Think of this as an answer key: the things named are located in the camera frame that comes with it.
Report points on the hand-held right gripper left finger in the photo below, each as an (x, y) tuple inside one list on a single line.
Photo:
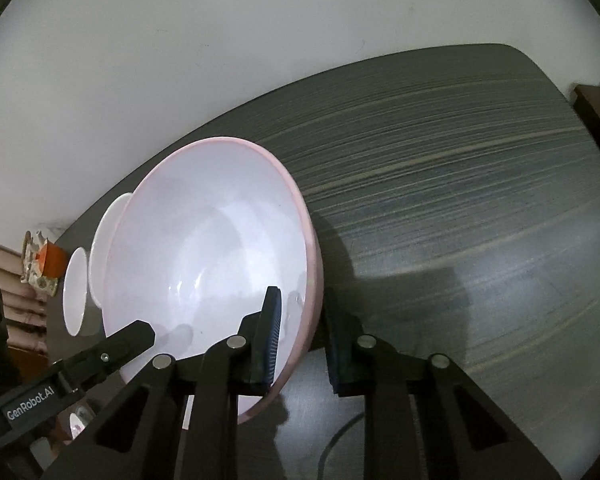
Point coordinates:
[(272, 340)]

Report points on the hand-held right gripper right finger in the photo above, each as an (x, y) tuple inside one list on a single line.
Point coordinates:
[(337, 350)]

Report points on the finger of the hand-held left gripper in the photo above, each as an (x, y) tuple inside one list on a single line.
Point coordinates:
[(115, 350)]

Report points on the white bowl with blue print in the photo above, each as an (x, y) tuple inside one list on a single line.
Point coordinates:
[(75, 290)]

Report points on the pink bowl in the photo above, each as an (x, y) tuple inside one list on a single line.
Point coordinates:
[(205, 260)]

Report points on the white ribbed bowl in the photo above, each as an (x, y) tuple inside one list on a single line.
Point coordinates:
[(107, 245)]

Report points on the orange lidded cup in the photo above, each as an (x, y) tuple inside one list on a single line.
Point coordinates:
[(54, 259)]

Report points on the floral ceramic teapot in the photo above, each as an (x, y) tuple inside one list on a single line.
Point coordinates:
[(30, 270)]

